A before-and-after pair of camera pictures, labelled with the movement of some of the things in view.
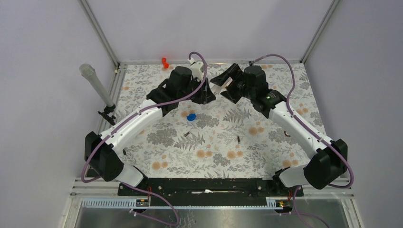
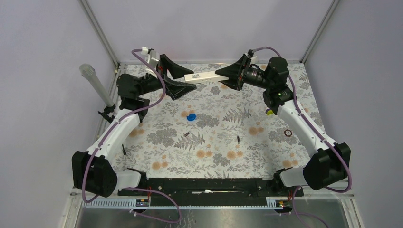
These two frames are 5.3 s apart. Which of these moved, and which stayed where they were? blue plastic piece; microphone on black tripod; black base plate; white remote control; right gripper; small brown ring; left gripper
Moved: left gripper; right gripper; white remote control
Stayed: small brown ring; black base plate; microphone on black tripod; blue plastic piece
